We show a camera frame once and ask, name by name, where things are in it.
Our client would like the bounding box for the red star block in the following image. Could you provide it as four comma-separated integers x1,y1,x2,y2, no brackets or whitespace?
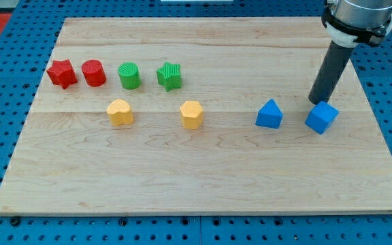
46,59,78,89

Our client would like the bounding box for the blue triangle block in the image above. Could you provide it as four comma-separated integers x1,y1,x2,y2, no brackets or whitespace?
255,99,283,129

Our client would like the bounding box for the green star block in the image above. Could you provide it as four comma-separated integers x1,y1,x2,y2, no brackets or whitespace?
157,62,182,92

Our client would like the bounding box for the red cylinder block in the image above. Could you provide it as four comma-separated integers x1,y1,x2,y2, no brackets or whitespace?
81,59,107,87

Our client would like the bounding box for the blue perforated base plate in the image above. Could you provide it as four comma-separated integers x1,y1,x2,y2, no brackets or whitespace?
0,1,392,244

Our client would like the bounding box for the wooden board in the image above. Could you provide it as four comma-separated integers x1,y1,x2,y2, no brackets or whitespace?
0,17,392,216

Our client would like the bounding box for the blue cube block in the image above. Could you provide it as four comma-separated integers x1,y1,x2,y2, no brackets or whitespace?
305,101,339,134

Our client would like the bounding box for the yellow heart block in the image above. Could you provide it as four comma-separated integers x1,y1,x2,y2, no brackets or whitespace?
106,99,134,126

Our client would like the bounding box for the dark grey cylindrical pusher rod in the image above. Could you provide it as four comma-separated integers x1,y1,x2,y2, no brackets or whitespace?
308,41,354,105

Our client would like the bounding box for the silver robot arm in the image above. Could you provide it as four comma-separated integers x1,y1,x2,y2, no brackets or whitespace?
308,0,392,105

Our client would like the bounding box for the green cylinder block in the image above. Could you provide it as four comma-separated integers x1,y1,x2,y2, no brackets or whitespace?
118,62,141,90

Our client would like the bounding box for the yellow hexagon block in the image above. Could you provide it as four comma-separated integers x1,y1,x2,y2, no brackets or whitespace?
180,101,203,129

